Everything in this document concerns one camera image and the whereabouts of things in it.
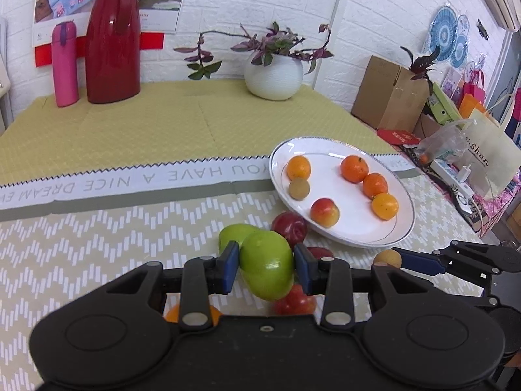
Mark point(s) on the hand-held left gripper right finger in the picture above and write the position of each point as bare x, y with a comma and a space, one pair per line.
303, 271

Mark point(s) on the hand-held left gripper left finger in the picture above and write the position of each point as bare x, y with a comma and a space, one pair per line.
230, 269

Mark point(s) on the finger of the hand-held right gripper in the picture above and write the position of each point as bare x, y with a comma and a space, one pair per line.
476, 283
419, 262

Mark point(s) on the dark red apple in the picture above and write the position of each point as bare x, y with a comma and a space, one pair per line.
319, 252
289, 228

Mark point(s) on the red yellow apple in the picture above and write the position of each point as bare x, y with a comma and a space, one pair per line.
325, 213
295, 301

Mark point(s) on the brown longan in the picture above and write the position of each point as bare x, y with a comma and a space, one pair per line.
299, 189
386, 258

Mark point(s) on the green apple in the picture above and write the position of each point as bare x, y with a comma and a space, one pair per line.
266, 266
234, 234

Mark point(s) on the small orange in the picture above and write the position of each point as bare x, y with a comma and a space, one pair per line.
384, 205
354, 169
375, 185
298, 167

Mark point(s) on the large orange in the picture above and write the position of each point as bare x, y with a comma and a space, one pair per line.
173, 314

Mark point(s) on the white plate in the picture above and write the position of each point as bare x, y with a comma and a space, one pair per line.
338, 195

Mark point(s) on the pink tinsel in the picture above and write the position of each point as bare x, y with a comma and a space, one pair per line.
502, 203

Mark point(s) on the white power strip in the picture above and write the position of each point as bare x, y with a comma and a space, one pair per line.
447, 175

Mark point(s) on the white charger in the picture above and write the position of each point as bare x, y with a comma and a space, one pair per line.
465, 173

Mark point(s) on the beige paper bag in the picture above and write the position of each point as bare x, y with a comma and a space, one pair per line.
492, 167

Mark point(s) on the clear plastic bag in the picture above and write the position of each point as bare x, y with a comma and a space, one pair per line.
443, 140

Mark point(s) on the red envelope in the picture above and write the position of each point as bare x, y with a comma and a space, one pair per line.
397, 136

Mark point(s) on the small cardboard box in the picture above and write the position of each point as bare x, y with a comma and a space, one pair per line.
427, 124

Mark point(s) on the chevron patterned tablecloth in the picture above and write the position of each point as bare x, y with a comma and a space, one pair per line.
81, 244

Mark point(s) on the green box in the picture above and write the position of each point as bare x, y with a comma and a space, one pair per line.
445, 108

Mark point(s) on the olive green tablecloth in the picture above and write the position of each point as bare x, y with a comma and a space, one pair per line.
142, 130

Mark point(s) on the orange gift bag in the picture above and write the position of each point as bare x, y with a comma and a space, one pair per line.
472, 106

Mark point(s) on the large cardboard box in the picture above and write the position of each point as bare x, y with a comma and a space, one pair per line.
386, 97

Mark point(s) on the pink gift bag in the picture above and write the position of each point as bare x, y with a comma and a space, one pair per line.
476, 87

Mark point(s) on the potted plant in white pot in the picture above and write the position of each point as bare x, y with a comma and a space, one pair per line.
274, 77

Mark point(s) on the dark purple plant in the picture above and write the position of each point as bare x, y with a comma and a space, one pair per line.
421, 63

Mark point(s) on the medium blue decorative plate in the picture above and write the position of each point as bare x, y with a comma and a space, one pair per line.
460, 51

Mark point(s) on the large blue decorative plate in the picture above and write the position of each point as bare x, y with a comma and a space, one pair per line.
443, 28

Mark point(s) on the red thermos jug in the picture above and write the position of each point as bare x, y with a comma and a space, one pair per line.
112, 61

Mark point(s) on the red paper strip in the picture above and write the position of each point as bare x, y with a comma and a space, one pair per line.
152, 40

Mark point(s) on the small blue decorative plate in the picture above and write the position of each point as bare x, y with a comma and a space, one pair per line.
463, 24

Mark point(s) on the pink bottle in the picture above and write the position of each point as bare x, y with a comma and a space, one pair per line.
65, 73

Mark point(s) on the black wall hook rack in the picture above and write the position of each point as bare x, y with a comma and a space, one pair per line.
482, 28

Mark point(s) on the white wall conduit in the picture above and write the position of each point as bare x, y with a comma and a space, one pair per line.
338, 0

